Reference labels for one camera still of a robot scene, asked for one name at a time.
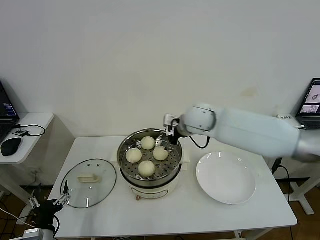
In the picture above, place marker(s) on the black computer mouse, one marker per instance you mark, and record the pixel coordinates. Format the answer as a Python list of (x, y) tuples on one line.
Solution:
[(10, 147)]

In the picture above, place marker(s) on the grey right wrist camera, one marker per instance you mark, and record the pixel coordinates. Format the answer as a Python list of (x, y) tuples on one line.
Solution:
[(170, 118)]

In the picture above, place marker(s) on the perforated steel steamer basket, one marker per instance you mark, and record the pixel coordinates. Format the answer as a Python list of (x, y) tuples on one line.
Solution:
[(170, 165)]

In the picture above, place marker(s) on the small label sticker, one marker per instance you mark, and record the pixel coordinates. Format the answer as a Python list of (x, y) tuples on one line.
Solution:
[(285, 117)]

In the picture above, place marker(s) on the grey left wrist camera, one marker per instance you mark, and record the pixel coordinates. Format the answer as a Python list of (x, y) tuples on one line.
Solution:
[(33, 234)]

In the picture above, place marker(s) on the white side table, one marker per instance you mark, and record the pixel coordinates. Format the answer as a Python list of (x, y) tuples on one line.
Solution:
[(301, 197), (35, 120)]

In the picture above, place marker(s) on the small black drive box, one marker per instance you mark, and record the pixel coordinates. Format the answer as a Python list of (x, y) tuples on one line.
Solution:
[(19, 133)]

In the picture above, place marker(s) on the cream electric cooker base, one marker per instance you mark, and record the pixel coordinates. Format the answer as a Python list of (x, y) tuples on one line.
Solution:
[(150, 192)]

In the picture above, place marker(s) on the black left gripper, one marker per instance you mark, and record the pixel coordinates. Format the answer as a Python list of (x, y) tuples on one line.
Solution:
[(47, 211)]

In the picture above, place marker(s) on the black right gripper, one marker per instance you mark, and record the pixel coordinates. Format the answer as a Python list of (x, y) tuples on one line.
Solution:
[(174, 131)]

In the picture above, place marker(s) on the grey laptop with image windows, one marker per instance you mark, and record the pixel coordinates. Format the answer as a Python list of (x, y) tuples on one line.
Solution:
[(311, 100)]

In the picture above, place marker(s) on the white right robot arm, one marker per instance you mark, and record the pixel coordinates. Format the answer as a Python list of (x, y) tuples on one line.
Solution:
[(250, 132)]

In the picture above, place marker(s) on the white round plate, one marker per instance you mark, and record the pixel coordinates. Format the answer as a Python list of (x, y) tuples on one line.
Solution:
[(225, 180)]

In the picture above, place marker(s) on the black laptop with dark screen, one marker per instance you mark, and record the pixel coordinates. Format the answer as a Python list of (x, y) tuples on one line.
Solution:
[(6, 107)]

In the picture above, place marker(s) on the white wall socket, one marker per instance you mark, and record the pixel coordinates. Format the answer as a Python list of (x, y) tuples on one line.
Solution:
[(35, 172)]

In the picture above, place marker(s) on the white steamed baozi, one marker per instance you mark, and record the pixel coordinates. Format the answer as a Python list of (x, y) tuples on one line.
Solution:
[(133, 155), (148, 143), (146, 168), (160, 153)]

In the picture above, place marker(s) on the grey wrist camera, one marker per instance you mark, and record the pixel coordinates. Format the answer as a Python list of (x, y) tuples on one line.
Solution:
[(170, 118), (33, 234)]

